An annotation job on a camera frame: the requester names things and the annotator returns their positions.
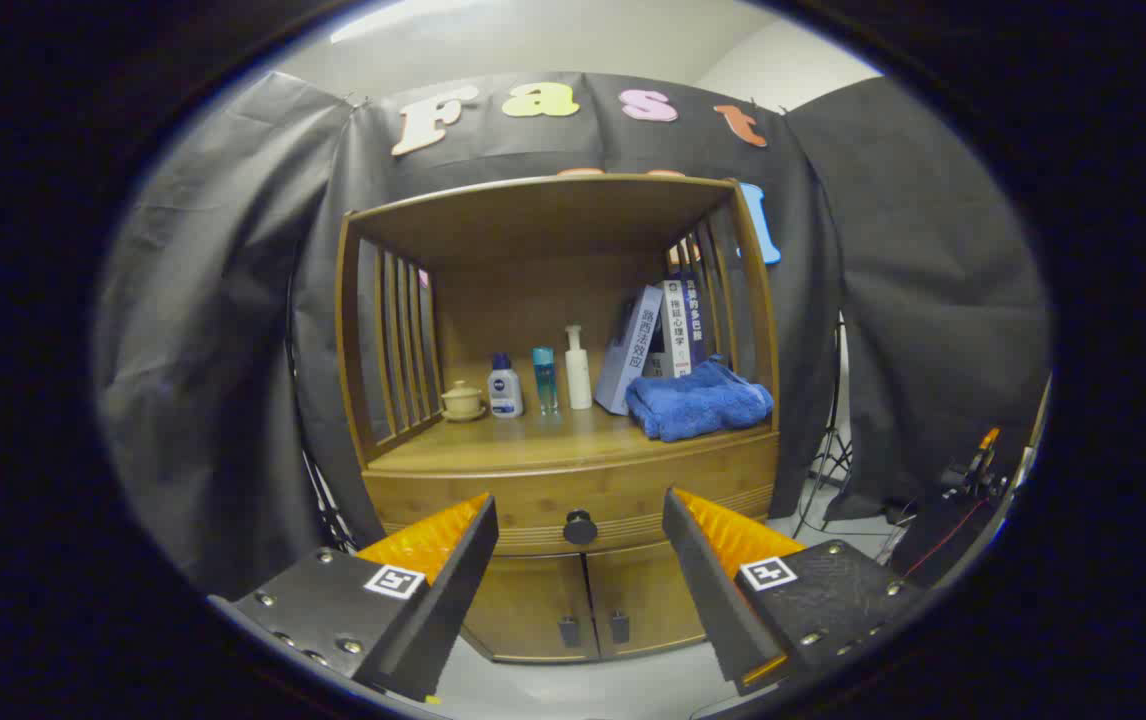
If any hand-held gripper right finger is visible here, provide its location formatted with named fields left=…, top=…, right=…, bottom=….
left=662, top=488, right=924, bottom=696

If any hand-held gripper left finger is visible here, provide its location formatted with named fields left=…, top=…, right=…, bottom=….
left=208, top=492, right=500, bottom=703

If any wooden drawer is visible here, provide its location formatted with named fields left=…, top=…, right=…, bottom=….
left=365, top=435, right=780, bottom=557

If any wooden cabinet door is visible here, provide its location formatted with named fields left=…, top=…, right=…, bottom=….
left=585, top=540, right=709, bottom=659
left=461, top=553, right=599, bottom=664

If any wooden countertop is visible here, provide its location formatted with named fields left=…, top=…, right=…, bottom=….
left=365, top=385, right=776, bottom=476

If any wooden cabinet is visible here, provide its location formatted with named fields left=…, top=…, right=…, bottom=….
left=335, top=174, right=782, bottom=665

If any folded blue towel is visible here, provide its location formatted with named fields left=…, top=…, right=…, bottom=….
left=625, top=356, right=775, bottom=443

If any beige lidded teacup with saucer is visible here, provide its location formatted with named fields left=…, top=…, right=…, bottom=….
left=439, top=380, right=486, bottom=422

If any white bottle with blue cap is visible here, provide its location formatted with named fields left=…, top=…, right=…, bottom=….
left=487, top=353, right=524, bottom=419

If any black tripod stand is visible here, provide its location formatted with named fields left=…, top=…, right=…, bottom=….
left=793, top=310, right=859, bottom=541

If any clear teal bottle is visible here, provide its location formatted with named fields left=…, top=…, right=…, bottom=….
left=532, top=347, right=559, bottom=416

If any grey leaning book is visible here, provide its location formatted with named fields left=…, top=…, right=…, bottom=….
left=594, top=285, right=665, bottom=416

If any white pump bottle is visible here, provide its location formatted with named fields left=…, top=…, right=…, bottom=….
left=564, top=324, right=594, bottom=411

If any white spine book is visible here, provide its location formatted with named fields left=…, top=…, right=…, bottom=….
left=661, top=279, right=694, bottom=379

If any dark blue book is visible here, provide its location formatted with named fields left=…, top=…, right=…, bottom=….
left=681, top=272, right=709, bottom=369

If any black and orange device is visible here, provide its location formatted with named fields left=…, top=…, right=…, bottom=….
left=941, top=427, right=1019, bottom=501

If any black backdrop cloth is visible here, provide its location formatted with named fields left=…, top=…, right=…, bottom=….
left=93, top=70, right=1052, bottom=601

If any red cable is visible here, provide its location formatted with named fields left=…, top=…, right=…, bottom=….
left=901, top=498, right=986, bottom=579

